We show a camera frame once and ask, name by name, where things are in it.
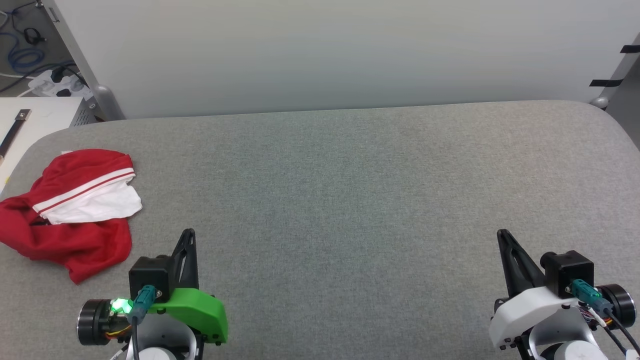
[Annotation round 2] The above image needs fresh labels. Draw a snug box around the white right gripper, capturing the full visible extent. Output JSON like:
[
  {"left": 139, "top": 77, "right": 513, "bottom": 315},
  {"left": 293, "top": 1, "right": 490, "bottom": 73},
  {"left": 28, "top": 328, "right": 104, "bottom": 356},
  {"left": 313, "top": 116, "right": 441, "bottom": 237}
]
[{"left": 488, "top": 229, "right": 582, "bottom": 350}]

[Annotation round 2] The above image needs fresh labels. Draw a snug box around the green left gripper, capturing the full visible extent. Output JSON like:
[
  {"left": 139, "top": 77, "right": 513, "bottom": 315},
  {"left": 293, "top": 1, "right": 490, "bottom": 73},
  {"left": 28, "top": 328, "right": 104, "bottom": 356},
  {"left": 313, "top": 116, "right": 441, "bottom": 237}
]
[{"left": 149, "top": 228, "right": 229, "bottom": 346}]

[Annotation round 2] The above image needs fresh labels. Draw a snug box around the red and white garment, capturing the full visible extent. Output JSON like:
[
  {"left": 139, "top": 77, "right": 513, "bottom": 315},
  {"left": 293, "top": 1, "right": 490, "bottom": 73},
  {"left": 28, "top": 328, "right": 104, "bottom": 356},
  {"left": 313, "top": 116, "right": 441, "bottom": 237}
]
[{"left": 0, "top": 148, "right": 143, "bottom": 285}]

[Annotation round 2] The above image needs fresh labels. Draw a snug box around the grey fabric work surface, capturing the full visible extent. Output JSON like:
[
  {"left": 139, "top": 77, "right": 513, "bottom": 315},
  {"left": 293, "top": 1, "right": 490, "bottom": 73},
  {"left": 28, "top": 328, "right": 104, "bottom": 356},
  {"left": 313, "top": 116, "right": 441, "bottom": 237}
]
[{"left": 0, "top": 100, "right": 640, "bottom": 360}]

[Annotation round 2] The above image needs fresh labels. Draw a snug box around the white side cabinet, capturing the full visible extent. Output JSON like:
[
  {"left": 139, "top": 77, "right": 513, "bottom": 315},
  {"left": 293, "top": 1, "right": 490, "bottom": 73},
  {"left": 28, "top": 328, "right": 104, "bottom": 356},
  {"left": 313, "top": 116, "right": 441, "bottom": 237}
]
[{"left": 0, "top": 97, "right": 97, "bottom": 193}]

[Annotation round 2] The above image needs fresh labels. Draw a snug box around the flat metal bar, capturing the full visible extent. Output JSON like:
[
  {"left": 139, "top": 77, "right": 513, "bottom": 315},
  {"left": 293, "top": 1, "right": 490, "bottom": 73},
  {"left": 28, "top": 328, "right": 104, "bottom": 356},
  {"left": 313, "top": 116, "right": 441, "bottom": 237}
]
[{"left": 0, "top": 109, "right": 32, "bottom": 167}]

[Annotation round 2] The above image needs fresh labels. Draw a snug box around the white power strip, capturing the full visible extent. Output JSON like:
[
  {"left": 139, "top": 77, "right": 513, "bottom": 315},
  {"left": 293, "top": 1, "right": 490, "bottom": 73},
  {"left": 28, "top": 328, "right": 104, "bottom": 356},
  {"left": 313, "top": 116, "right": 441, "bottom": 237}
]
[{"left": 27, "top": 67, "right": 94, "bottom": 99}]

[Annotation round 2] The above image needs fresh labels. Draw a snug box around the left arm teal-plug black cable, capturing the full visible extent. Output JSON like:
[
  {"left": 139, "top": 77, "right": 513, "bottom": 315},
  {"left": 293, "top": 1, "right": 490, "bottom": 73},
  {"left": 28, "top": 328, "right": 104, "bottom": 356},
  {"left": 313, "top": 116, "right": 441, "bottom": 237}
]
[{"left": 127, "top": 284, "right": 163, "bottom": 360}]

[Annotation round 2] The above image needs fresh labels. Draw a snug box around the arm teal-plug black cable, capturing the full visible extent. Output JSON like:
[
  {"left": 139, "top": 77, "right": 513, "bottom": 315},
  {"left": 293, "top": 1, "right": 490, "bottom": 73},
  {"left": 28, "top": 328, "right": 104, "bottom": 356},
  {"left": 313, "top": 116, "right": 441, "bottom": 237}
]
[
  {"left": 566, "top": 279, "right": 640, "bottom": 360},
  {"left": 127, "top": 284, "right": 163, "bottom": 360}
]

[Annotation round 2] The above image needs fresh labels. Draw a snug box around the right arm teal-plug black cable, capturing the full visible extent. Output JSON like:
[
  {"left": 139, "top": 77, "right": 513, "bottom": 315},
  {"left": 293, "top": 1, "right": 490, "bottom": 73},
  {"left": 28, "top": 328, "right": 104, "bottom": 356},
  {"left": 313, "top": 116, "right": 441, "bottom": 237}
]
[{"left": 566, "top": 279, "right": 640, "bottom": 360}]

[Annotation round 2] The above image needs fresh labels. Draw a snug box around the grey partition post with foot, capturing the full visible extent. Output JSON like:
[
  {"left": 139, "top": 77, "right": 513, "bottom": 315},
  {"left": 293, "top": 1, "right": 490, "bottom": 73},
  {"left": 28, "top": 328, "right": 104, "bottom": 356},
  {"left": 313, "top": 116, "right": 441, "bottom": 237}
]
[{"left": 41, "top": 0, "right": 126, "bottom": 121}]

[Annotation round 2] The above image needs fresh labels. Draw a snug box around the grey partition post with tape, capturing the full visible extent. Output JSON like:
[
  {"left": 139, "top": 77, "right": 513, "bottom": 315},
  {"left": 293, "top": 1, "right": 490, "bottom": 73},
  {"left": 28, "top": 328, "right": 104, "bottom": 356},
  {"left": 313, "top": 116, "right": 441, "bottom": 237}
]
[{"left": 589, "top": 32, "right": 640, "bottom": 111}]

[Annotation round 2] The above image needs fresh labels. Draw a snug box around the black power plug cable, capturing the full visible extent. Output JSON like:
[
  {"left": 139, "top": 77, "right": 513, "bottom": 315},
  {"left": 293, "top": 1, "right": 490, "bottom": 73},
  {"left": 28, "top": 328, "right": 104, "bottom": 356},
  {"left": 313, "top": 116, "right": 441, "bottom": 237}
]
[{"left": 0, "top": 63, "right": 87, "bottom": 95}]

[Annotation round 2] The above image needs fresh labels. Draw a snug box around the blue coiled cable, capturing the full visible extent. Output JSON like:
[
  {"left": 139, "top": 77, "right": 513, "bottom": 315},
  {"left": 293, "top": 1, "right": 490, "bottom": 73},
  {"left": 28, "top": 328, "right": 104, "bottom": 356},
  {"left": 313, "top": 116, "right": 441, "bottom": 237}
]
[{"left": 0, "top": 30, "right": 48, "bottom": 74}]

